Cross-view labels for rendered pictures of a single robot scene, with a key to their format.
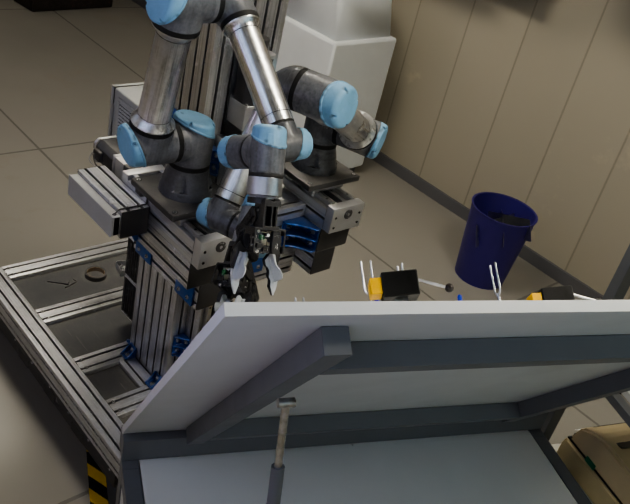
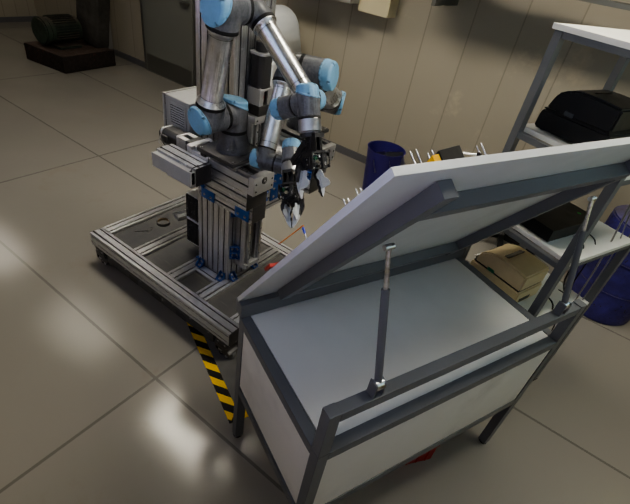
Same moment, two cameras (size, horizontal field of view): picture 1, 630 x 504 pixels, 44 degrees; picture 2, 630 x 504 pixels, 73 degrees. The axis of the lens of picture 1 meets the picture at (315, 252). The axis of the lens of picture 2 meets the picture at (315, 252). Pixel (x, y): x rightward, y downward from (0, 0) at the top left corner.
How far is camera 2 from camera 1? 0.43 m
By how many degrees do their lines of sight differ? 11
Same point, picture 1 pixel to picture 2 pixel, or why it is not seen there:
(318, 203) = not seen: hidden behind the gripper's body
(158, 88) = (215, 76)
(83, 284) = (157, 229)
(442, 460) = (418, 282)
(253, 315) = (410, 173)
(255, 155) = (302, 104)
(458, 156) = (350, 124)
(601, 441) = (496, 256)
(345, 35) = not seen: hidden behind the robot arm
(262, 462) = (322, 303)
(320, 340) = (438, 190)
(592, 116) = (427, 87)
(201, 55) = not seen: hidden behind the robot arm
